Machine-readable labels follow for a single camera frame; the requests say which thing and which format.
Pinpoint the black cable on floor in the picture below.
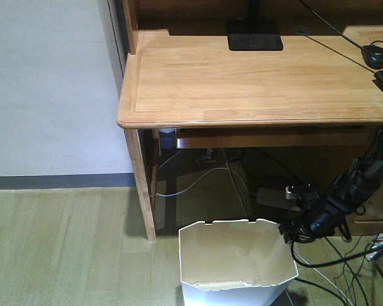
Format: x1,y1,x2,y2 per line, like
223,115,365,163
242,148,371,306

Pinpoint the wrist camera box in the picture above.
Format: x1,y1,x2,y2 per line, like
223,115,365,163
285,184,320,200

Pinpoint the wooden desk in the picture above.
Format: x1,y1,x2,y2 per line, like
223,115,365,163
117,1,383,240

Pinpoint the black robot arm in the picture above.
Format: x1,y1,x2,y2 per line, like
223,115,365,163
295,126,383,243

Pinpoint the white plastic trash bin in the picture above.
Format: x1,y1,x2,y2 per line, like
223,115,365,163
179,219,299,305

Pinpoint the white power strip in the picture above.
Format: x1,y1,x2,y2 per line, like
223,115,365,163
257,187,300,212

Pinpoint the black computer mouse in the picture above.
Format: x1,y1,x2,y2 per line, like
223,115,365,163
361,45,383,69

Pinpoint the white cable under desk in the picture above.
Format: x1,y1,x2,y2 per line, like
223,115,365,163
155,148,258,217

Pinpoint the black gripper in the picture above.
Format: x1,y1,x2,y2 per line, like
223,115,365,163
298,198,351,238

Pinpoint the black monitor stand base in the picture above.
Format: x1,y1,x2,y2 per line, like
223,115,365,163
226,1,283,51

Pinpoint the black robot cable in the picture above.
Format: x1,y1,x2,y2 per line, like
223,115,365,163
290,237,383,268

